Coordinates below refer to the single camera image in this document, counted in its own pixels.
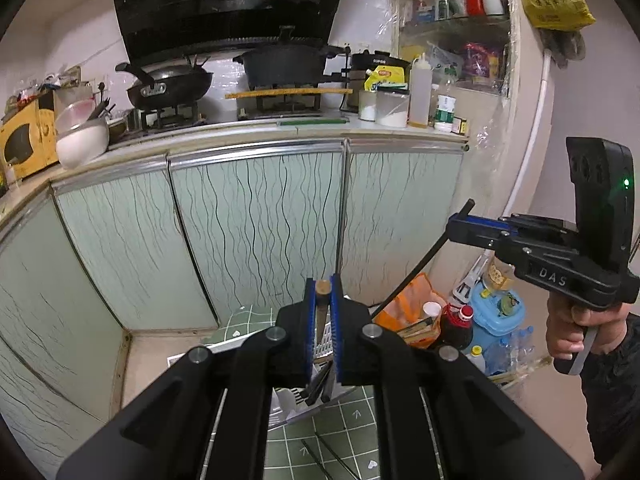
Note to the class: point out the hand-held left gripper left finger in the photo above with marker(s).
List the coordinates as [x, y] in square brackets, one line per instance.
[310, 330]

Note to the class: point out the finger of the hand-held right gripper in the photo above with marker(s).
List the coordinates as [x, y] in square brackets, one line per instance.
[500, 235]

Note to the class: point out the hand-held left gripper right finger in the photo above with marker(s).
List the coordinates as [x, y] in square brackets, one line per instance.
[335, 335]

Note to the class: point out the white plastic utensil holder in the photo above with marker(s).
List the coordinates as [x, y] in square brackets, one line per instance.
[285, 407]

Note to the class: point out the person's right forearm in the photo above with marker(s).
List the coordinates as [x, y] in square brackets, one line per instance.
[615, 385]

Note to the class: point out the person's right hand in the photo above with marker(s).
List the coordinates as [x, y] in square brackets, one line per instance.
[562, 330]

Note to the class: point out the yellow lid plastic jar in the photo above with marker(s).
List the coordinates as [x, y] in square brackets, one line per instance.
[500, 275]

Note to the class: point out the white plastic tool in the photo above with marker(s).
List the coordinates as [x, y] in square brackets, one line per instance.
[467, 285]

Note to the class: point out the orange bag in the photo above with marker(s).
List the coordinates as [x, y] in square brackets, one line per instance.
[405, 305]

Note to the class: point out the blue plastic container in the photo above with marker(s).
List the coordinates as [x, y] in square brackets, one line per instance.
[497, 312]

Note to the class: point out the white paper cup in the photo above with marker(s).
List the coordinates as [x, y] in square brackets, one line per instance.
[432, 310]

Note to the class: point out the green checked tablecloth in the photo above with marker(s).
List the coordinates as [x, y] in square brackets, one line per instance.
[350, 435]

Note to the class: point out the red cap soy sauce bottle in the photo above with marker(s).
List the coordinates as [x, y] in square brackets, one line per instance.
[456, 332]

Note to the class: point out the pack of water bottles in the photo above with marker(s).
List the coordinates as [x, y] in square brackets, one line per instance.
[510, 350]

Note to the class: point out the small yellow jar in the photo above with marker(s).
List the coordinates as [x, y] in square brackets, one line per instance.
[460, 126]

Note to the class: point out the yellow cap bottle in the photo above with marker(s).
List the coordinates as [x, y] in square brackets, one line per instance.
[477, 360]

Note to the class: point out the green label white bottle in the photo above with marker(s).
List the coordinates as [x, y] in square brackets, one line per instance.
[444, 117]

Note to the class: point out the wooden stick bundle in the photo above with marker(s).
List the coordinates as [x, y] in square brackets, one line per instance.
[520, 371]

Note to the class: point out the white squeeze bottle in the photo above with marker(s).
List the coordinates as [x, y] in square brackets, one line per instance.
[420, 95]

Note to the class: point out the clear container white powder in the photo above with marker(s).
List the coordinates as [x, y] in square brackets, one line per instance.
[392, 112]

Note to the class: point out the grey hanging rag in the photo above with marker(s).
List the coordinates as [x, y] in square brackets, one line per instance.
[562, 47]

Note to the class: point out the small white container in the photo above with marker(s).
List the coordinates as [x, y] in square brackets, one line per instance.
[367, 107]

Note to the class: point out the yellow pouch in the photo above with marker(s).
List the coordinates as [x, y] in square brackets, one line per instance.
[387, 80]

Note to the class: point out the green flat strip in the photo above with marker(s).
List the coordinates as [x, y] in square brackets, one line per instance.
[310, 121]

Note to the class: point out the black electric cooker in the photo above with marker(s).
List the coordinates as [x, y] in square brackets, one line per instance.
[370, 62]

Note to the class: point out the gas stove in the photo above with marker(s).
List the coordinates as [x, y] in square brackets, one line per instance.
[165, 120]

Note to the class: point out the black cooking pot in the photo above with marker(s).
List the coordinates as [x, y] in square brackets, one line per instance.
[280, 67]

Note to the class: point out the black wok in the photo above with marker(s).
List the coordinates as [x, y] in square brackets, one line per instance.
[170, 90]

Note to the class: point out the white rice pot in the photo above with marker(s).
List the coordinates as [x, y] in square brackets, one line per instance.
[80, 147]

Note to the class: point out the yellow microwave oven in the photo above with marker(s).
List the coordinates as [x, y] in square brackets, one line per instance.
[25, 145]

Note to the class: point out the black range hood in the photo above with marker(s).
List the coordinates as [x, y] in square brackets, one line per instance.
[225, 0]

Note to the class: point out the white wall pipe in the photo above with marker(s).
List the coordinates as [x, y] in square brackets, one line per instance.
[535, 125]

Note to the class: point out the wall shelf niche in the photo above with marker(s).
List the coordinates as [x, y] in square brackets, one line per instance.
[450, 50]

